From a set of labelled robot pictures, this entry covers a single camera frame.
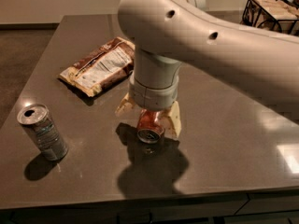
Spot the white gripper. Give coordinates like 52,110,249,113
115,75,181,140

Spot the red coke can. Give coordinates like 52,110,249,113
136,109,164,144

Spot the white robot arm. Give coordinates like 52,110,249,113
118,0,299,121

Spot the silver energy drink can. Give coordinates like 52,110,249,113
17,104,68,161

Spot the brown and white chip bag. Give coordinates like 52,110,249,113
59,36,135,97

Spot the black wire basket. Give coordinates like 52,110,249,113
241,0,299,36

